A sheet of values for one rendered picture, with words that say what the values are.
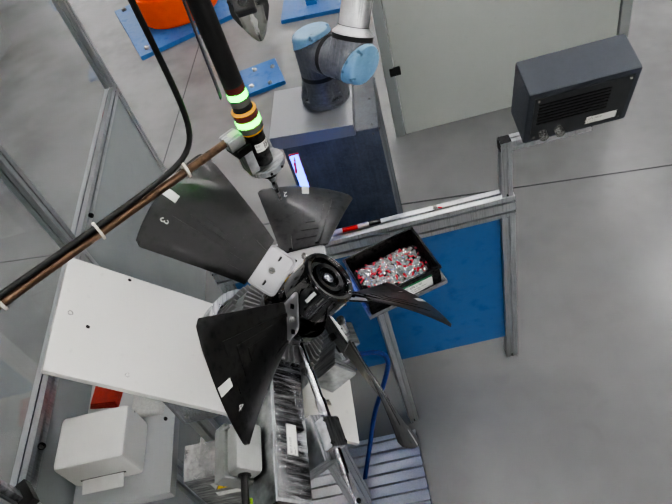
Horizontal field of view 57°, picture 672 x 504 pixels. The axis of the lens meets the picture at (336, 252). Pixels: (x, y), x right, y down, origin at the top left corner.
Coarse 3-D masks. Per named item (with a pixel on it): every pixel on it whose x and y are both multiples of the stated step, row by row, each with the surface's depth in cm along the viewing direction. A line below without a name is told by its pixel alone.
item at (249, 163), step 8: (232, 128) 104; (224, 136) 103; (240, 136) 102; (232, 144) 102; (240, 144) 103; (248, 144) 104; (232, 152) 103; (240, 152) 103; (248, 152) 105; (272, 152) 111; (280, 152) 111; (240, 160) 108; (248, 160) 106; (280, 160) 109; (248, 168) 108; (256, 168) 108; (264, 168) 109; (272, 168) 108; (280, 168) 109; (256, 176) 109; (264, 176) 109
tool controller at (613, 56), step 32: (544, 64) 145; (576, 64) 143; (608, 64) 142; (640, 64) 140; (512, 96) 158; (544, 96) 143; (576, 96) 144; (608, 96) 147; (544, 128) 154; (576, 128) 157
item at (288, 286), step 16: (320, 256) 124; (304, 272) 118; (320, 272) 122; (336, 272) 124; (288, 288) 121; (304, 288) 118; (320, 288) 117; (336, 288) 121; (352, 288) 123; (304, 304) 119; (320, 304) 118; (336, 304) 119; (304, 320) 124; (320, 320) 122; (304, 336) 123
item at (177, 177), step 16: (224, 144) 102; (208, 160) 102; (176, 176) 99; (160, 192) 98; (128, 208) 96; (112, 224) 95; (96, 240) 95; (64, 256) 93; (48, 272) 92; (16, 288) 90
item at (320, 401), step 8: (304, 352) 124; (304, 360) 123; (312, 376) 121; (312, 384) 120; (320, 392) 119; (320, 400) 118; (320, 408) 117; (328, 408) 118; (320, 416) 117; (336, 448) 114; (336, 456) 113; (344, 464) 112; (344, 472) 111; (352, 496) 110
